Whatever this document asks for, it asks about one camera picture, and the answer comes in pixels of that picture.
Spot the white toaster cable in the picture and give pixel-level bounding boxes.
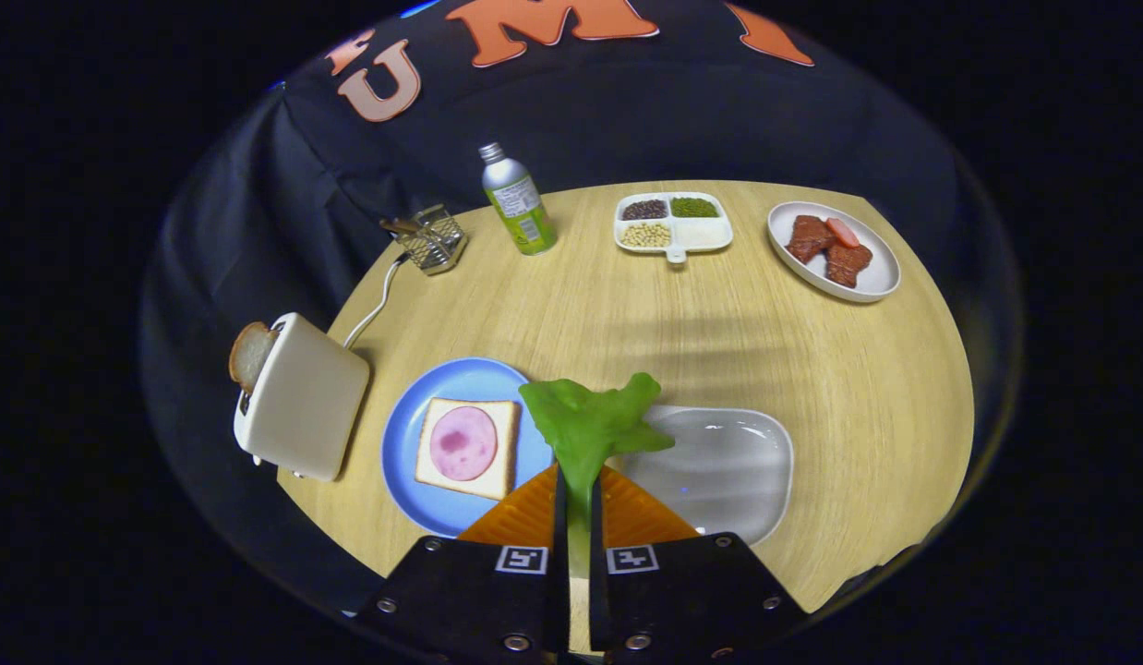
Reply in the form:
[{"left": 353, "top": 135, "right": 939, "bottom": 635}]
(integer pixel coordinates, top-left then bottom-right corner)
[{"left": 343, "top": 254, "right": 411, "bottom": 350}]

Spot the toasted bread slice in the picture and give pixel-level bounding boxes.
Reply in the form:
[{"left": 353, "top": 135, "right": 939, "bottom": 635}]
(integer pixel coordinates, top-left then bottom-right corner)
[{"left": 228, "top": 321, "right": 279, "bottom": 396}]

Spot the white bread slice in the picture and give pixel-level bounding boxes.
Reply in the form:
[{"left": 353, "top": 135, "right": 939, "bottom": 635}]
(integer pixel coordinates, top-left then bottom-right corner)
[{"left": 415, "top": 397, "right": 521, "bottom": 502}]

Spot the white rounded plate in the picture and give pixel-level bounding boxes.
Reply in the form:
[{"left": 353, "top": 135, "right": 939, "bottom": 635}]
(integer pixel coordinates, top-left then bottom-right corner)
[{"left": 608, "top": 404, "right": 795, "bottom": 547}]

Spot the green lettuce leaf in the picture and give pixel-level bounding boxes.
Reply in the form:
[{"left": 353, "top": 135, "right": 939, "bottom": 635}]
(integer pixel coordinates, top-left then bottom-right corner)
[{"left": 519, "top": 372, "right": 676, "bottom": 578}]

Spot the cream toaster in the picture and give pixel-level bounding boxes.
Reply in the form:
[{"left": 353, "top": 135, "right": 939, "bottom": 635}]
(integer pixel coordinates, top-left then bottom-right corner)
[{"left": 233, "top": 312, "right": 371, "bottom": 483}]

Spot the white divided tray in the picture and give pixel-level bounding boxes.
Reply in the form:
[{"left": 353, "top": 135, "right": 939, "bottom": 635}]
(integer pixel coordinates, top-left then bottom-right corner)
[{"left": 613, "top": 192, "right": 734, "bottom": 266}]

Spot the pink ham slice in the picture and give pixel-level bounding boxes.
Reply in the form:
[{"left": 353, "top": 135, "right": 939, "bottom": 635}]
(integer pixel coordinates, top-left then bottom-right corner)
[{"left": 429, "top": 405, "right": 499, "bottom": 482}]

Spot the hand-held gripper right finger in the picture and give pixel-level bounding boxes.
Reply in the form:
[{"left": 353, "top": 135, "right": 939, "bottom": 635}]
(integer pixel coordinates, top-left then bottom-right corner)
[{"left": 587, "top": 465, "right": 811, "bottom": 661}]

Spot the white oval plate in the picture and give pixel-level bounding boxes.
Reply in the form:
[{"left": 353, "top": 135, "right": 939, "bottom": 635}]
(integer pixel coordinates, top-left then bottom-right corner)
[{"left": 767, "top": 201, "right": 902, "bottom": 304}]

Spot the black backdrop cloth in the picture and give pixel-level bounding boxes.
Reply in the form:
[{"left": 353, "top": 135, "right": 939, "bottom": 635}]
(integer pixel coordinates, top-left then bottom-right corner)
[{"left": 138, "top": 0, "right": 1025, "bottom": 629}]

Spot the blue plate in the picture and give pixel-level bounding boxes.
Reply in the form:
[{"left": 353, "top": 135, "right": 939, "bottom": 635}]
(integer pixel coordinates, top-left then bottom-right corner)
[{"left": 380, "top": 357, "right": 559, "bottom": 538}]

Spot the brown meat piece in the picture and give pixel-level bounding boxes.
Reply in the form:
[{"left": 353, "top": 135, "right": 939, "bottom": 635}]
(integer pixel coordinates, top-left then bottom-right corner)
[
  {"left": 824, "top": 242, "right": 874, "bottom": 288},
  {"left": 786, "top": 215, "right": 836, "bottom": 265}
]

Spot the silver bottle with green label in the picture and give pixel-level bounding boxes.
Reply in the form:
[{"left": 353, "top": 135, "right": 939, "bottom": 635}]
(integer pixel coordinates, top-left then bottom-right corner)
[{"left": 479, "top": 142, "right": 559, "bottom": 257}]

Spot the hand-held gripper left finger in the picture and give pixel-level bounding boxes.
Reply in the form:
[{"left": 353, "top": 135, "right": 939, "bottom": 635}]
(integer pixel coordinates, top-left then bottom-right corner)
[{"left": 353, "top": 462, "right": 571, "bottom": 659}]

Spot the metal wire basket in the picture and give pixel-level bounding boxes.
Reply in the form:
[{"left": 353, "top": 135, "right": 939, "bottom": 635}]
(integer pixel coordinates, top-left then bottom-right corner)
[{"left": 379, "top": 204, "right": 469, "bottom": 277}]

